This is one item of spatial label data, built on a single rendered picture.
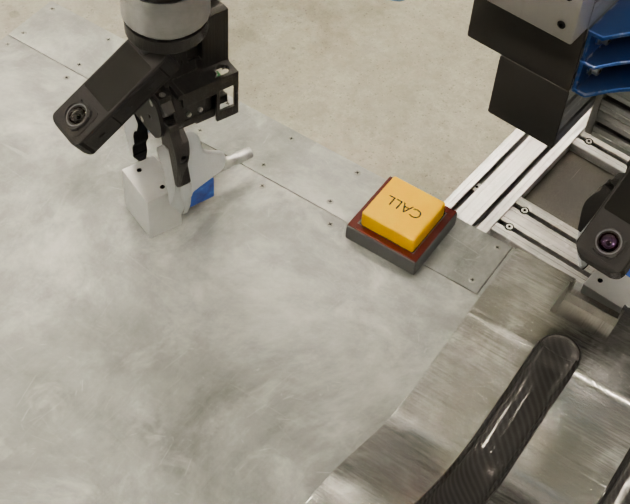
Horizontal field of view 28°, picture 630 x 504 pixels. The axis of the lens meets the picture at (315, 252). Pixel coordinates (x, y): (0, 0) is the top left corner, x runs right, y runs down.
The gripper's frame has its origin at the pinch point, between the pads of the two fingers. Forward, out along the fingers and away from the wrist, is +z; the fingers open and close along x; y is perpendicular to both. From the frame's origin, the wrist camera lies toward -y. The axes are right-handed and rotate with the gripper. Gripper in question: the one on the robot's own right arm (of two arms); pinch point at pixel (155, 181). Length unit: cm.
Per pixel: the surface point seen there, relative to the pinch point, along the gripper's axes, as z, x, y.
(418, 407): -3.6, -35.3, 4.4
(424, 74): 85, 63, 94
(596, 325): -1.6, -36.2, 23.8
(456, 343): -3.9, -32.1, 10.8
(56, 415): 4.7, -15.3, -18.9
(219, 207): 4.7, -2.6, 5.6
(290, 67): 85, 79, 72
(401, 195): 1.0, -13.3, 19.8
